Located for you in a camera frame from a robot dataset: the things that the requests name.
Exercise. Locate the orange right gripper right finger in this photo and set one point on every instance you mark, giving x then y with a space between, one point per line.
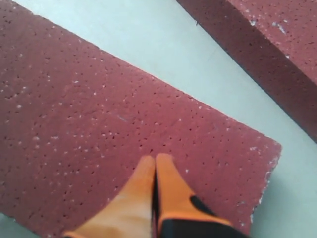
181 213

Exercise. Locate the red brick being placed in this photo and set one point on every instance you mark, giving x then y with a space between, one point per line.
75 120

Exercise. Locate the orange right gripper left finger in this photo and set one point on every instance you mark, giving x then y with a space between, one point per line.
129 215

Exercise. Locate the red brick back middle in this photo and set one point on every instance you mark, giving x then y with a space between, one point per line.
275 42

